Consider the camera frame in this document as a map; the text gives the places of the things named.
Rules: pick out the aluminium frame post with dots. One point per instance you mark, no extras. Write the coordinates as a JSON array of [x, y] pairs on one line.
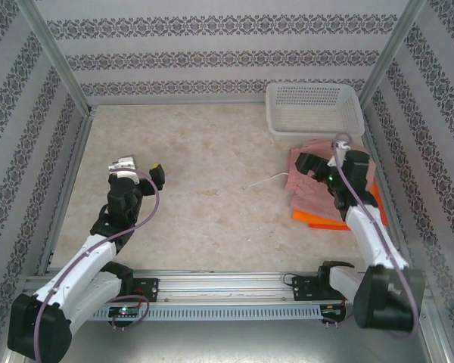
[[395, 45], [53, 53]]

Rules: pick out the circuit board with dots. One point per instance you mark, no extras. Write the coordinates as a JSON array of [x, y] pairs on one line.
[[125, 311], [331, 310]]

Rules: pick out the red-orange shorts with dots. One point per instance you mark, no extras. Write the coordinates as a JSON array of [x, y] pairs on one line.
[[381, 210]]

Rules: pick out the right circuit board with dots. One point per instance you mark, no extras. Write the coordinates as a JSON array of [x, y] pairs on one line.
[[331, 310]]

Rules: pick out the left circuit board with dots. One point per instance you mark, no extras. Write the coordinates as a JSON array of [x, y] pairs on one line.
[[125, 311]]

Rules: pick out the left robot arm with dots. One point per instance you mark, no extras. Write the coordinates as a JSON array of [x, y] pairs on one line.
[[79, 264]]

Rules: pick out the aluminium table side rail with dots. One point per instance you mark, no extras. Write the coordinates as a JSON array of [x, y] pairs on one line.
[[84, 126], [371, 145]]

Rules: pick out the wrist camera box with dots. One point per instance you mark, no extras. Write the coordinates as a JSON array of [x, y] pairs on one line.
[[125, 164], [331, 162]]

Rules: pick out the white plastic basket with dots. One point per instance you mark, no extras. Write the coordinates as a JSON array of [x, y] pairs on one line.
[[310, 109]]

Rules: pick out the pink shorts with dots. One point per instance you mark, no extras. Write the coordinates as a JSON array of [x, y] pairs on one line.
[[310, 196]]

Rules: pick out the aluminium table back rail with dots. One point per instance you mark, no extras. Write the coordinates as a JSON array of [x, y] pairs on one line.
[[174, 103]]

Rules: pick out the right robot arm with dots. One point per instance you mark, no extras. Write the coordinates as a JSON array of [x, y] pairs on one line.
[[382, 295]]

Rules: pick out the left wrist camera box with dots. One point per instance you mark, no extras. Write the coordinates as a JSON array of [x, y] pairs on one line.
[[125, 164]]

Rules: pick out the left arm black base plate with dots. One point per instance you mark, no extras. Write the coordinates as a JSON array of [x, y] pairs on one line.
[[147, 287]]

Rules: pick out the grey metal sheet panel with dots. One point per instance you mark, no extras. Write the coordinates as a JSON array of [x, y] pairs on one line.
[[231, 340]]

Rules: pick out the aluminium mounting rail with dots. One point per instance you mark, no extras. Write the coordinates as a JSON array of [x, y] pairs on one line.
[[219, 283]]

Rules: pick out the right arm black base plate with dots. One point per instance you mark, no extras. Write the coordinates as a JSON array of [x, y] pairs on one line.
[[302, 289]]

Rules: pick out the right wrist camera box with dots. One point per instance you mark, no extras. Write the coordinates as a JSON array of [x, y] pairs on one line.
[[331, 162]]

